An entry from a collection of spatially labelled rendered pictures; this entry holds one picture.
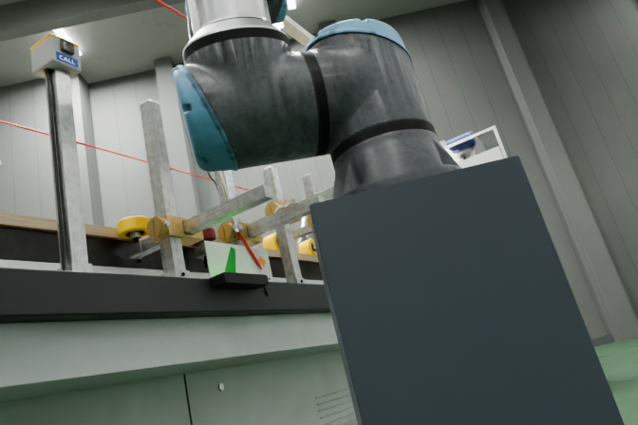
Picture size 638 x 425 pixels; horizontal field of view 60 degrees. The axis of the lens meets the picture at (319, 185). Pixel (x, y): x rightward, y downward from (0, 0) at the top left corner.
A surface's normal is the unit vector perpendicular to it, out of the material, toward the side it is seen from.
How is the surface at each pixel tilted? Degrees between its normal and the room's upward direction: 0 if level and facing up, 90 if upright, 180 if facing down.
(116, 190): 90
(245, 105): 109
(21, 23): 90
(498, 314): 90
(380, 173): 70
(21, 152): 90
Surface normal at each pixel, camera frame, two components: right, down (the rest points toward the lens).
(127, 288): 0.83, -0.37
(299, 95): 0.21, -0.04
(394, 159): -0.18, -0.61
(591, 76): -0.03, -0.33
